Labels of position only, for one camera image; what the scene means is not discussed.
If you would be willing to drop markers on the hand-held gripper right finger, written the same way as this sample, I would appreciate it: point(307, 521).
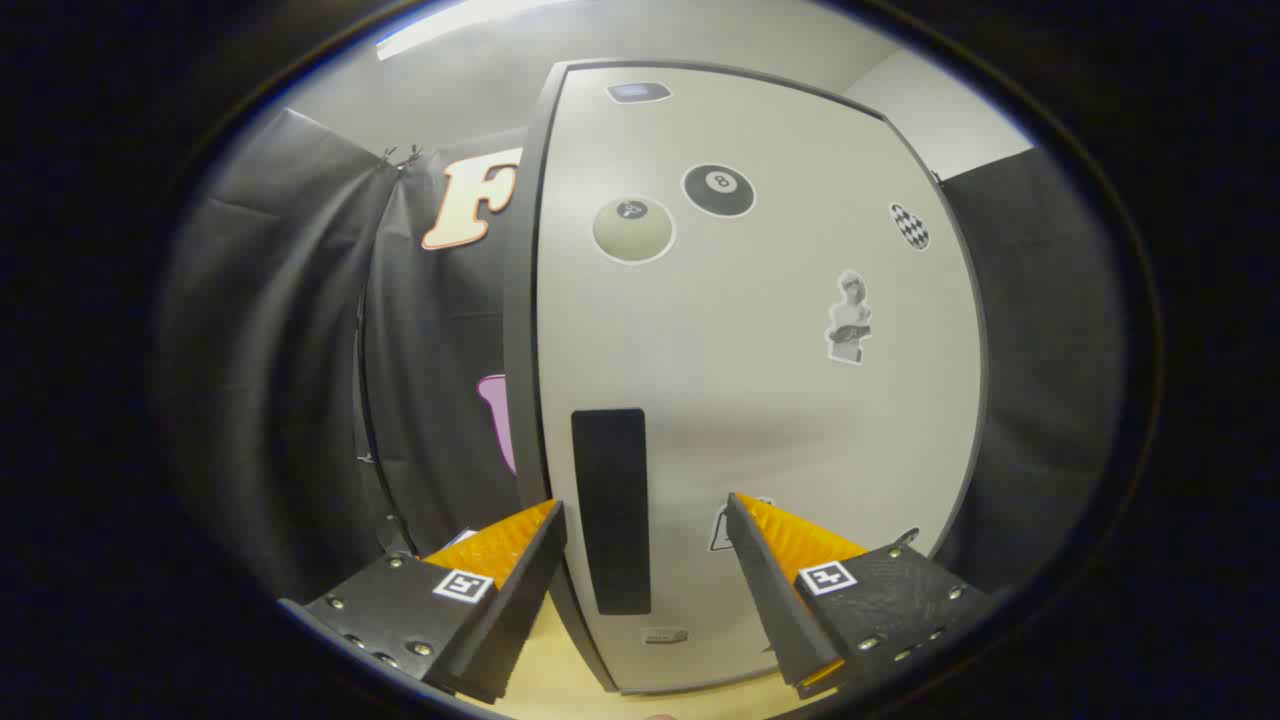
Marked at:
point(775, 600)

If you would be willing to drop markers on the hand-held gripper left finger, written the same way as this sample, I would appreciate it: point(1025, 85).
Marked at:
point(520, 610)

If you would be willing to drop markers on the white cabinet door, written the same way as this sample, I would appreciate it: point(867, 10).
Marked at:
point(750, 400)

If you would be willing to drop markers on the dark grey cabinet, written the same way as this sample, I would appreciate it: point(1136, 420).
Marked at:
point(520, 300)

